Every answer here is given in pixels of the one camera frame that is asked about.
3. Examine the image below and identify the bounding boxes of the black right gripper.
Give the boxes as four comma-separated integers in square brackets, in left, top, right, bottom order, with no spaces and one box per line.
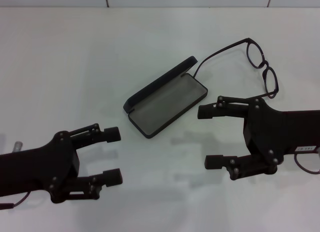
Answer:
[197,95,320,181]

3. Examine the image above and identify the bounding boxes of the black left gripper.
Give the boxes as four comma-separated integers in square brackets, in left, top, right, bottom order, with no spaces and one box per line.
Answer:
[0,123,124,204]

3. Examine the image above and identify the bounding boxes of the black glasses case grey lining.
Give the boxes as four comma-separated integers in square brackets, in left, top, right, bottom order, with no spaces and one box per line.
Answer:
[122,56,209,139]

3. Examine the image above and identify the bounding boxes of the black round-lens glasses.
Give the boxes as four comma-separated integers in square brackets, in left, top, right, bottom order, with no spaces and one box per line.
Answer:
[192,38,280,100]

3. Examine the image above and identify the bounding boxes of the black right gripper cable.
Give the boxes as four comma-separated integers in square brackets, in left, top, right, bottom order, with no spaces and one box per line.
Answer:
[293,147,320,174]

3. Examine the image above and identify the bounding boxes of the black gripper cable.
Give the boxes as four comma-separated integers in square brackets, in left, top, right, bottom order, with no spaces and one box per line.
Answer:
[293,147,320,174]
[0,191,29,209]

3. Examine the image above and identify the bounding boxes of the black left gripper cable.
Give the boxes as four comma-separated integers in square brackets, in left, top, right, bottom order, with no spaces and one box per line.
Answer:
[0,191,29,209]

